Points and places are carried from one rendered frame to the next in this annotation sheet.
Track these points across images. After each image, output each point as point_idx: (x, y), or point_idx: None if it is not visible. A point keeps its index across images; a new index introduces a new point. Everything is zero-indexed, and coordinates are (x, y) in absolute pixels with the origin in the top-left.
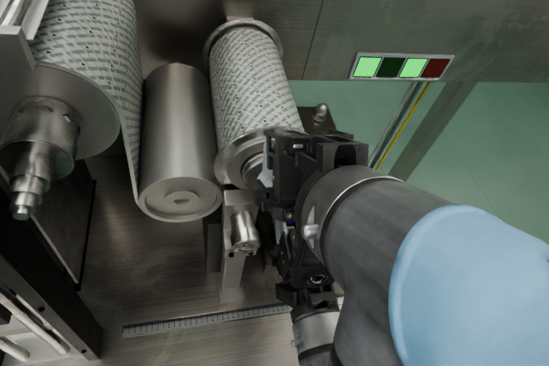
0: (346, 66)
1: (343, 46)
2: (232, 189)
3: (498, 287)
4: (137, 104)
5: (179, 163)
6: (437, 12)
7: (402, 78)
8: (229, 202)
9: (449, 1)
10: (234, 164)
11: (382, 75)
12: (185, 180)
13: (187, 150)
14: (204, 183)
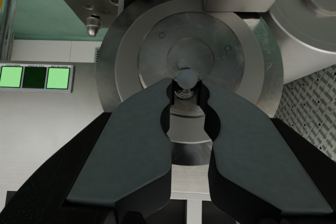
0: (78, 77)
1: (85, 98)
2: (250, 11)
3: None
4: (308, 97)
5: (321, 63)
6: (7, 131)
7: (18, 65)
8: None
9: (0, 141)
10: (252, 83)
11: (39, 68)
12: (331, 43)
13: (292, 69)
14: (298, 31)
